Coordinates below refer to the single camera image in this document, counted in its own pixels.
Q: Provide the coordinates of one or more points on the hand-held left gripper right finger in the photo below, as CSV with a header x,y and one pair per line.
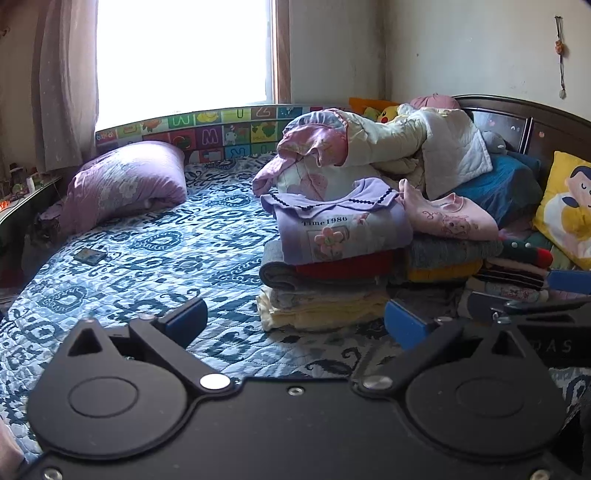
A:
x,y
406,325

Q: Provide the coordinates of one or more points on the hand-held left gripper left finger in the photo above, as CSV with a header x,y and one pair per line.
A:
x,y
187,318

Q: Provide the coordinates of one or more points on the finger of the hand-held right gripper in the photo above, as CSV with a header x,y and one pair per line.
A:
x,y
570,280
485,305

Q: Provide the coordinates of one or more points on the purple sweatshirt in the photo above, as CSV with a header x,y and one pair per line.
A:
x,y
351,230

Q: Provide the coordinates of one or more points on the pale floral garment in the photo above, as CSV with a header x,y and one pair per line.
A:
x,y
508,290

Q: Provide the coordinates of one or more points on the dark grey garment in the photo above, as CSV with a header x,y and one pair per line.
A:
x,y
425,297

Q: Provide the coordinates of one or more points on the striped garment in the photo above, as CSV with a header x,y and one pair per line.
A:
x,y
512,272

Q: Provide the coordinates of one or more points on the yellow orange garment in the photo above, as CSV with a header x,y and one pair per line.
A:
x,y
443,274

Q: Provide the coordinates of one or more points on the green and red knitted item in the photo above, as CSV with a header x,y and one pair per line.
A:
x,y
526,253

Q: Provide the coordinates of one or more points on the grey knit sweater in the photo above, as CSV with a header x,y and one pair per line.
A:
x,y
452,254

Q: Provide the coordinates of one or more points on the blue patterned quilt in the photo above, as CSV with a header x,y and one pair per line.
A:
x,y
138,277

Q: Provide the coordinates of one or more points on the yellow cartoon pillow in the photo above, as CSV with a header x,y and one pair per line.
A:
x,y
568,207

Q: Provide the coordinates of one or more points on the red garment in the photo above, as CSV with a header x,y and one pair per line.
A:
x,y
351,265

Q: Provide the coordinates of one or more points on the cream yellow garment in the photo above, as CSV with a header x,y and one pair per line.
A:
x,y
323,309

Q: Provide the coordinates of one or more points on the pink shirt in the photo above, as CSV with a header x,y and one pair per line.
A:
x,y
452,221

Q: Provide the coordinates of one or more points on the teal blanket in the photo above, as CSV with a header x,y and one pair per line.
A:
x,y
503,189

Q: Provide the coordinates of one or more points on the small dark card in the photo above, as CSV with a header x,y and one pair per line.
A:
x,y
88,256

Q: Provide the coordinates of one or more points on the purple floral pillow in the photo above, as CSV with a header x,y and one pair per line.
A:
x,y
124,180

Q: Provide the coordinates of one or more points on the dark wooden headboard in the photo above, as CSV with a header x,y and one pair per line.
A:
x,y
554,124

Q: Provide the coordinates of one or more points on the grey plush toy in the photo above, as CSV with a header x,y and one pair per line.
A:
x,y
494,141

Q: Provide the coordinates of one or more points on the pink and cream comforter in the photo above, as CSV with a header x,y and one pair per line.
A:
x,y
415,138

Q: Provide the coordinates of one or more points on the colourful alphabet foam mat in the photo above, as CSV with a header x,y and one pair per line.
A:
x,y
207,134

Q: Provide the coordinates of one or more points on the cluttered side table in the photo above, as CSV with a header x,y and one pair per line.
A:
x,y
27,203

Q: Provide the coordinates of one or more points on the pink plush cushion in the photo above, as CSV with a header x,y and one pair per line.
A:
x,y
436,101

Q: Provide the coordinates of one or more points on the yellow plush toy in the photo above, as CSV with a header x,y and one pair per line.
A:
x,y
388,113

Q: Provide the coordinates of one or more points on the person's clothing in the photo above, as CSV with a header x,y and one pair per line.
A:
x,y
9,445

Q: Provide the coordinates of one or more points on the orange cushion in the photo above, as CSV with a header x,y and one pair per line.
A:
x,y
364,104

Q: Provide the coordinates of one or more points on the window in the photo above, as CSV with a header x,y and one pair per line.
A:
x,y
184,55

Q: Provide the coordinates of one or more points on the beige curtain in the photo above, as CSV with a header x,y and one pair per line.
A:
x,y
64,83

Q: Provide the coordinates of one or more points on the hanging wall ornament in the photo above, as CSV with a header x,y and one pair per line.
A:
x,y
560,46

